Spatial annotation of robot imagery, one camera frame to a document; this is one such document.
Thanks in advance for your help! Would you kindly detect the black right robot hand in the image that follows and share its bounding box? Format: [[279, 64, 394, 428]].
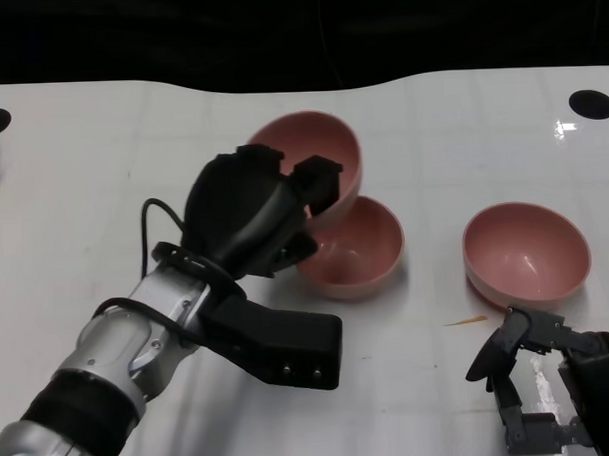
[[462, 302, 609, 456]]

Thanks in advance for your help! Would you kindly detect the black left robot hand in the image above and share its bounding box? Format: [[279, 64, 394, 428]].
[[176, 141, 348, 283]]

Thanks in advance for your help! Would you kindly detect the pink plastic bowl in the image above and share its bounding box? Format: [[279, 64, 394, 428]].
[[461, 200, 594, 313], [243, 109, 367, 236], [292, 194, 407, 303]]

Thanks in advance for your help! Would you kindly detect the thin orange scrap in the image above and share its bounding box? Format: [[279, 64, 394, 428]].
[[441, 315, 488, 328]]

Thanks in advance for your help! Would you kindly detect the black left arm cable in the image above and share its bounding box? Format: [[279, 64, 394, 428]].
[[87, 195, 215, 349]]

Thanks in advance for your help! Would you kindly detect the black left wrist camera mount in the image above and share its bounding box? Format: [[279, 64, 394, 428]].
[[152, 235, 345, 396]]

